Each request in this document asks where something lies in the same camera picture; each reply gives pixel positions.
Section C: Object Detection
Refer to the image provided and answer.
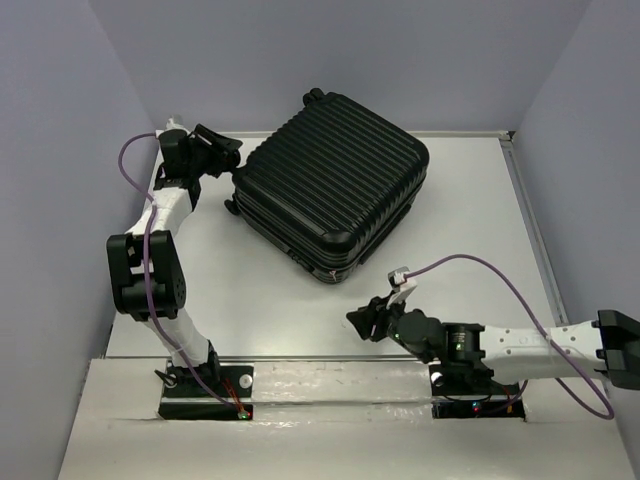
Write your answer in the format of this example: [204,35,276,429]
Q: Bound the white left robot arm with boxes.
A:
[106,121,243,395]

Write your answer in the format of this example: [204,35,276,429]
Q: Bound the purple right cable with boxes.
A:
[404,253,615,419]

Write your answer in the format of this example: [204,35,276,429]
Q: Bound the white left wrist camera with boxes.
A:
[155,115,190,138]

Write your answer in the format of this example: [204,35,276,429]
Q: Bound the purple cable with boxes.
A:
[117,132,249,416]
[404,253,615,419]

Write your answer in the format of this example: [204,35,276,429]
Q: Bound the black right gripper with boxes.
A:
[346,290,406,344]

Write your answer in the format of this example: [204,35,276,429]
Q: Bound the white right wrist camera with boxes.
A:
[387,267,417,307]

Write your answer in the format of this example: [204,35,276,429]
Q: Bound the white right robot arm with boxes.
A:
[346,297,639,392]

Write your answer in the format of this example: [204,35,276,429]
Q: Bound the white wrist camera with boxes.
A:
[155,115,190,138]
[387,267,417,307]

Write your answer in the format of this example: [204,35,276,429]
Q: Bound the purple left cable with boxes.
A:
[117,132,249,416]

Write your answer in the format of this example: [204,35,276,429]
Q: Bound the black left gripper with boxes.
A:
[189,124,244,178]

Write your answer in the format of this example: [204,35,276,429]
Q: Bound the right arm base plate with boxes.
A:
[429,364,526,420]

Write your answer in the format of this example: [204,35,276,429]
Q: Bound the black ribbed hard-shell suitcase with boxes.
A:
[225,88,430,284]

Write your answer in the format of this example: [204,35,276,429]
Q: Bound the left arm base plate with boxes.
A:
[154,362,254,421]

